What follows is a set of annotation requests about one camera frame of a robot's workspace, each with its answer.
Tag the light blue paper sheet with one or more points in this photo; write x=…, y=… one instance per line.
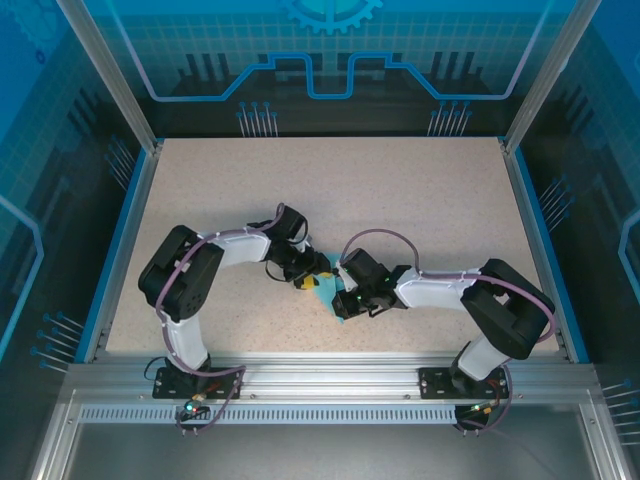
x=325, y=292

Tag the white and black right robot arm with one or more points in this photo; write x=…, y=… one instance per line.
x=435, y=292

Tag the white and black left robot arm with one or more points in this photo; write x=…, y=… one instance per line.
x=245, y=247

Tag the grey metal shelf panel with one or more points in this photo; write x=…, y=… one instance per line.
x=325, y=455

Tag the aluminium mounting rail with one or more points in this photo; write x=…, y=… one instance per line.
x=330, y=375

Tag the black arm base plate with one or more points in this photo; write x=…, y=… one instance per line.
x=167, y=391
x=435, y=385

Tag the aluminium side rail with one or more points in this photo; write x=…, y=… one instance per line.
x=537, y=250
x=127, y=250

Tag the aluminium frame post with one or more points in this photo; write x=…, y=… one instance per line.
x=548, y=75
x=112, y=75

